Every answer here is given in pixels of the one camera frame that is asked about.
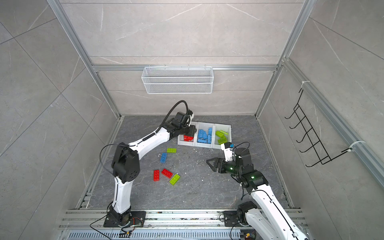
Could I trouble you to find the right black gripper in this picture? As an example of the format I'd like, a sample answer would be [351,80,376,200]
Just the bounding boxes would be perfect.
[207,157,243,177]

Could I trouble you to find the red arch lego piece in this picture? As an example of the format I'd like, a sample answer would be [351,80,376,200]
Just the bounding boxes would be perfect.
[184,136,194,142]

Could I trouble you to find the red lego brick small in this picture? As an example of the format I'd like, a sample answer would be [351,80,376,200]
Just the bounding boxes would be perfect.
[162,169,174,179]

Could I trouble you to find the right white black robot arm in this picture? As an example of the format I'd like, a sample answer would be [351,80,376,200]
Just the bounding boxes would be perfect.
[206,144,309,240]

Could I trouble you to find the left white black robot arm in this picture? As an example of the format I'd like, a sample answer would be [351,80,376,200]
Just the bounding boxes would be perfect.
[111,110,197,216]

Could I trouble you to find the white left plastic bin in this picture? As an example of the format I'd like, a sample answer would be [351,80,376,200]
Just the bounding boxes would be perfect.
[178,133,198,147]

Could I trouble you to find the white plastic bin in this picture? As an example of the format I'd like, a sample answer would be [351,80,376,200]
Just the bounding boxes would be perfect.
[178,133,198,147]
[194,122,214,149]
[212,124,232,149]

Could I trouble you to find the white middle plastic bin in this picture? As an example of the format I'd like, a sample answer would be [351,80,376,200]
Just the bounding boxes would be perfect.
[194,122,214,149]

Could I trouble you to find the white right plastic bin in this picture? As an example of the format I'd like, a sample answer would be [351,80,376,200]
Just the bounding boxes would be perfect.
[212,124,232,149]

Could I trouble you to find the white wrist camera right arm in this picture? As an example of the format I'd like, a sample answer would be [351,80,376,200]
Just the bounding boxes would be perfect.
[221,142,234,162]

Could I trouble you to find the black corrugated cable hose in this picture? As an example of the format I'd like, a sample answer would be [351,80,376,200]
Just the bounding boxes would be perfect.
[155,100,189,133]

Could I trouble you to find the white wire mesh basket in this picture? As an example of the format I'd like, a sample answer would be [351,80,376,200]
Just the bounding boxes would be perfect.
[142,67,214,94]

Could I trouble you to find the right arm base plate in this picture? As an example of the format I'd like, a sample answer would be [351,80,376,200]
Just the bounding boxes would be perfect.
[220,210,244,227]

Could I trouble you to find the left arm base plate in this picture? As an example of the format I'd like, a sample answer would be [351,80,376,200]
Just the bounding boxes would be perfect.
[103,210,147,228]

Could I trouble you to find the black wire hook rack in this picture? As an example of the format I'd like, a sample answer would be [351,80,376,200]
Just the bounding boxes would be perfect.
[284,88,353,168]

